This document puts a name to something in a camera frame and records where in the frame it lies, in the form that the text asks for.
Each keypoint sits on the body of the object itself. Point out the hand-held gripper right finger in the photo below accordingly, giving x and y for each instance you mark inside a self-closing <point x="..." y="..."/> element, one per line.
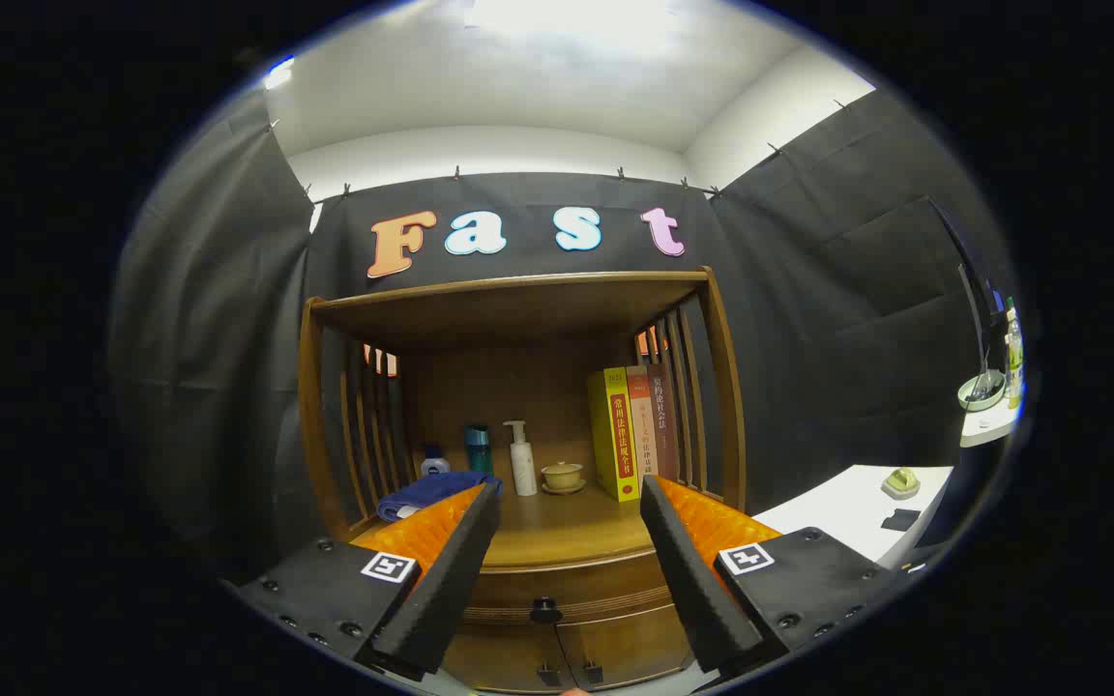
<point x="697" y="590"/>

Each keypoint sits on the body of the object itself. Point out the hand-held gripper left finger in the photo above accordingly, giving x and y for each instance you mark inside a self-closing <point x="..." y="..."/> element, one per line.
<point x="441" y="590"/>

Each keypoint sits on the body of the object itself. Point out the wooden drawer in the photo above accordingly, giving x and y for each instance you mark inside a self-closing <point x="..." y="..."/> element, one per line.
<point x="596" y="585"/>

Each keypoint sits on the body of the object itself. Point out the wooden cabinet door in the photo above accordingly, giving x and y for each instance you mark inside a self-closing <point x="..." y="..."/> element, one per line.
<point x="634" y="648"/>
<point x="499" y="657"/>

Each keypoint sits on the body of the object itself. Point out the wooden countertop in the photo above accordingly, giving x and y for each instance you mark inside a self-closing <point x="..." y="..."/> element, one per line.
<point x="567" y="532"/>

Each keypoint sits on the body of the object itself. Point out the wooden cabinet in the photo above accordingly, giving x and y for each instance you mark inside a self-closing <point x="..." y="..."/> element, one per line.
<point x="518" y="309"/>

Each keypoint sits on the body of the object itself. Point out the blue towel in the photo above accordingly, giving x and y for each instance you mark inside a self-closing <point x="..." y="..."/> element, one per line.
<point x="431" y="491"/>

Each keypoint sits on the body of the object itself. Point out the small white blue-capped bottle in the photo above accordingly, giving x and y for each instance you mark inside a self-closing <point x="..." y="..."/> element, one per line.
<point x="434" y="466"/>

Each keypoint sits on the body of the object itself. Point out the teal bottle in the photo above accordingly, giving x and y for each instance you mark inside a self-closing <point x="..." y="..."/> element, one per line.
<point x="479" y="449"/>

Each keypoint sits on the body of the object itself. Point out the white pump bottle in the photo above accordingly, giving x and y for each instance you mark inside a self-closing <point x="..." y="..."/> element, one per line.
<point x="523" y="469"/>

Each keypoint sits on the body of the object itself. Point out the white side table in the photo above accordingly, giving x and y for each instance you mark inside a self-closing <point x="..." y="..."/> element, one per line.
<point x="837" y="507"/>

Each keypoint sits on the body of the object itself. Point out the beige lidded teacup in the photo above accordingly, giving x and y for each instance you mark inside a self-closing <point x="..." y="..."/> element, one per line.
<point x="563" y="476"/>

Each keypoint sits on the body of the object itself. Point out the orange book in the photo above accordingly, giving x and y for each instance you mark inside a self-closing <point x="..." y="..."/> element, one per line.
<point x="644" y="425"/>

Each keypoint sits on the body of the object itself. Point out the yellow book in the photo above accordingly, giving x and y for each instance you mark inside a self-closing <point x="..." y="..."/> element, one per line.
<point x="612" y="435"/>

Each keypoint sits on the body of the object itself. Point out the brown book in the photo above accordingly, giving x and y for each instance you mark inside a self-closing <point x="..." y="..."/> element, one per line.
<point x="666" y="416"/>

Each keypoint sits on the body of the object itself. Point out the small flat black object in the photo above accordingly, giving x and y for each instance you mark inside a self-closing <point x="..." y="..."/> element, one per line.
<point x="900" y="520"/>

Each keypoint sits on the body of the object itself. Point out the pale green tape dispenser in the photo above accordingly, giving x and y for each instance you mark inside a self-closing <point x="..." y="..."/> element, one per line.
<point x="901" y="481"/>

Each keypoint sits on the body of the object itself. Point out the white stand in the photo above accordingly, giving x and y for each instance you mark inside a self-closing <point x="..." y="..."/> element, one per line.
<point x="987" y="427"/>

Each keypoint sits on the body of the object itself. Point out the pale green bowl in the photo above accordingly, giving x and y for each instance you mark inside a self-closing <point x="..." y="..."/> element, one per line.
<point x="982" y="394"/>

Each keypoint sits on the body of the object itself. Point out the green drink bottle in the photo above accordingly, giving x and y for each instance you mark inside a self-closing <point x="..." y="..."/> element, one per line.
<point x="1013" y="353"/>

